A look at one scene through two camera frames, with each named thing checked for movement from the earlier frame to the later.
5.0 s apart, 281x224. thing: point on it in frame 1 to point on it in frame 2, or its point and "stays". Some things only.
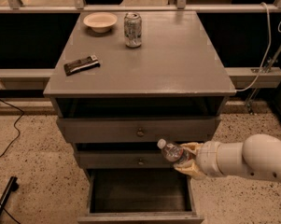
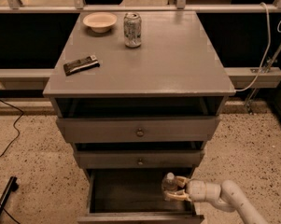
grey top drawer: [138, 129] stays
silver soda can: [133, 29] stays
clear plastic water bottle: [175, 154] to [169, 184]
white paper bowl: [100, 21] stays
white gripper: [206, 159] to [197, 189]
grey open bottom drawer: [139, 196] stays
